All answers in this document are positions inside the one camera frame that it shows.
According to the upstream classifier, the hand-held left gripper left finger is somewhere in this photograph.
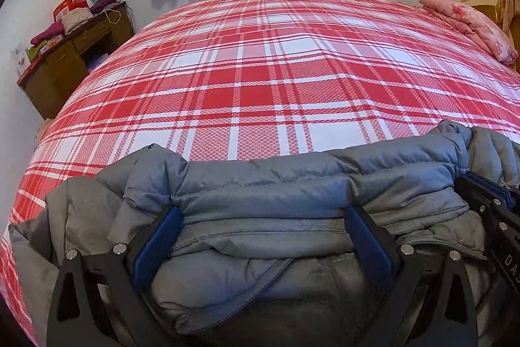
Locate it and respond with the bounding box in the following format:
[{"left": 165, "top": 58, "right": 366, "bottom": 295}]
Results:
[{"left": 45, "top": 205, "right": 185, "bottom": 347}]

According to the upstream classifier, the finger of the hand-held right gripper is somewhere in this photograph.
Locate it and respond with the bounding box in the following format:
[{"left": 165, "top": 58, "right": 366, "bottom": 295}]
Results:
[
  {"left": 463, "top": 172, "right": 520, "bottom": 211},
  {"left": 454, "top": 178, "right": 513, "bottom": 236}
]

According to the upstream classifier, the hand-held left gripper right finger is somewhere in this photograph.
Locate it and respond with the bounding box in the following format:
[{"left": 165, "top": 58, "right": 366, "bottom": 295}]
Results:
[{"left": 345, "top": 205, "right": 480, "bottom": 347}]

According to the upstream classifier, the grey puffer jacket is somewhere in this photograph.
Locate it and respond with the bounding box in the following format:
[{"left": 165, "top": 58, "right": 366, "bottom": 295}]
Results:
[{"left": 8, "top": 120, "right": 520, "bottom": 347}]

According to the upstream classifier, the pink floral quilt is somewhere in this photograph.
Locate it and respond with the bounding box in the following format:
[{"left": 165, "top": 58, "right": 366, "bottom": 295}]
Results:
[{"left": 418, "top": 0, "right": 520, "bottom": 66}]

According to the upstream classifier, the beige floral side curtain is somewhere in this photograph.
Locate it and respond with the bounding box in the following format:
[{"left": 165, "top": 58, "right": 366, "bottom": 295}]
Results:
[{"left": 493, "top": 0, "right": 520, "bottom": 34}]

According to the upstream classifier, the brown wooden desk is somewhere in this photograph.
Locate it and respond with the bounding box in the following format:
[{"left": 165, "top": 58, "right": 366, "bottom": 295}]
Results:
[{"left": 16, "top": 1, "right": 135, "bottom": 120}]

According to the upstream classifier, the bed with red plaid sheet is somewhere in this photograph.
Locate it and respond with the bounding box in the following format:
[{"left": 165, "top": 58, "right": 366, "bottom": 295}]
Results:
[{"left": 0, "top": 0, "right": 520, "bottom": 347}]

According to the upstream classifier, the white printed card box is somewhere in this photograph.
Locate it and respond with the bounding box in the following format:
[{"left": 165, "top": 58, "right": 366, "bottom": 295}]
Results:
[{"left": 12, "top": 42, "right": 31, "bottom": 73}]

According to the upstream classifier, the beige folded sweater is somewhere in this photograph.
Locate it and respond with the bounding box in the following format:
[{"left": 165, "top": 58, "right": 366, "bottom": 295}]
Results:
[{"left": 61, "top": 7, "right": 94, "bottom": 34}]

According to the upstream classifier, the maroon folded garment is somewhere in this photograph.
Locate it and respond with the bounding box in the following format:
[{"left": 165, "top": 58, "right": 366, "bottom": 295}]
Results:
[{"left": 30, "top": 22, "right": 66, "bottom": 45}]

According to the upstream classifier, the purple folded garment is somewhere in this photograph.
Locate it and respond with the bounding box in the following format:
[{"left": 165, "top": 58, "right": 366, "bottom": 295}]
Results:
[{"left": 89, "top": 0, "right": 118, "bottom": 15}]

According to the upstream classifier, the red cardboard box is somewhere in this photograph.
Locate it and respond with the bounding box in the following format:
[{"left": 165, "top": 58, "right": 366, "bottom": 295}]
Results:
[{"left": 53, "top": 0, "right": 88, "bottom": 22}]

